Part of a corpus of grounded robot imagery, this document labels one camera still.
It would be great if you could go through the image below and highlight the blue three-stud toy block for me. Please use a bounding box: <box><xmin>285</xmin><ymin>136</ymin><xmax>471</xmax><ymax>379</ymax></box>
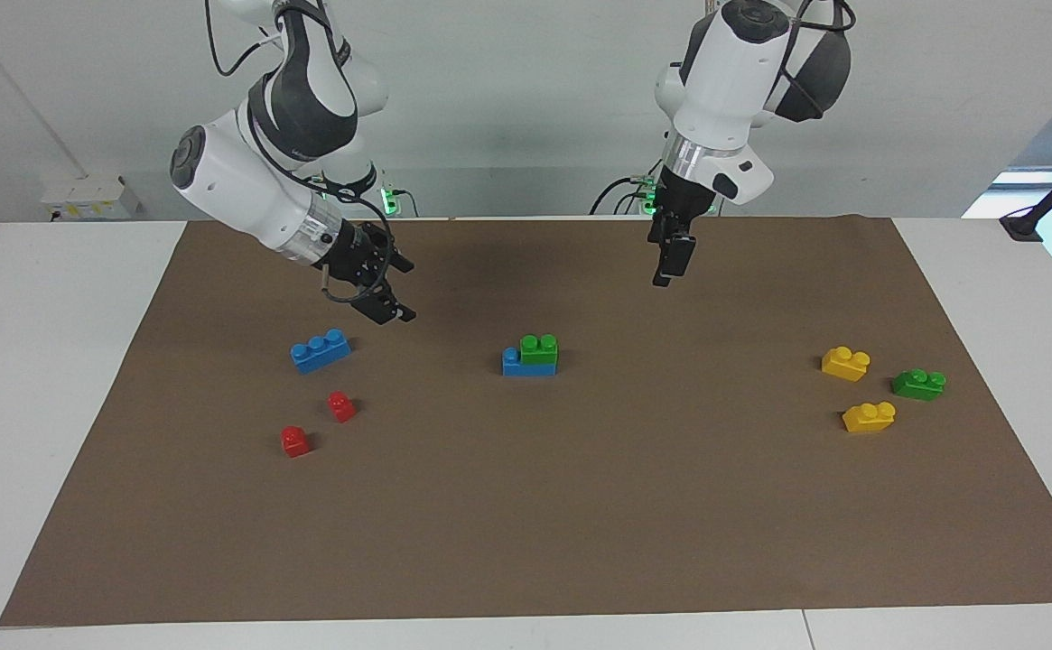
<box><xmin>291</xmin><ymin>328</ymin><xmax>352</xmax><ymax>375</ymax></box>
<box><xmin>501</xmin><ymin>347</ymin><xmax>559</xmax><ymax>377</ymax></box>

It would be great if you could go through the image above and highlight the yellow two-stud toy block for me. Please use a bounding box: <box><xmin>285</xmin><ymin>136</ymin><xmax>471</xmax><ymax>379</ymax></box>
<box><xmin>821</xmin><ymin>346</ymin><xmax>871</xmax><ymax>382</ymax></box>
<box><xmin>842</xmin><ymin>401</ymin><xmax>898</xmax><ymax>434</ymax></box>

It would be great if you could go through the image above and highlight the brown table mat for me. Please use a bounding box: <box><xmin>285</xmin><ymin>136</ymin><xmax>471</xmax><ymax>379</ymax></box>
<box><xmin>0</xmin><ymin>215</ymin><xmax>1052</xmax><ymax>627</ymax></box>

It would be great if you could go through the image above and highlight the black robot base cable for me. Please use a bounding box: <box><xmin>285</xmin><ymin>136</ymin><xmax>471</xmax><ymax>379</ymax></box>
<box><xmin>589</xmin><ymin>175</ymin><xmax>662</xmax><ymax>216</ymax></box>

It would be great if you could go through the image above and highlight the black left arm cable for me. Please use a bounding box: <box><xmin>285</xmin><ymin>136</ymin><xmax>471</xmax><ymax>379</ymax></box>
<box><xmin>780</xmin><ymin>0</ymin><xmax>854</xmax><ymax>96</ymax></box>

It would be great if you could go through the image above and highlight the white wall socket box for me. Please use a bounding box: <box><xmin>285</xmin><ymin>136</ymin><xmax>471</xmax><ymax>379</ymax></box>
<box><xmin>41</xmin><ymin>174</ymin><xmax>143</xmax><ymax>220</ymax></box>

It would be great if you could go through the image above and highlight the black camera stand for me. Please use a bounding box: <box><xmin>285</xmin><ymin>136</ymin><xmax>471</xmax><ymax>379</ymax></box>
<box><xmin>1000</xmin><ymin>143</ymin><xmax>1052</xmax><ymax>243</ymax></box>

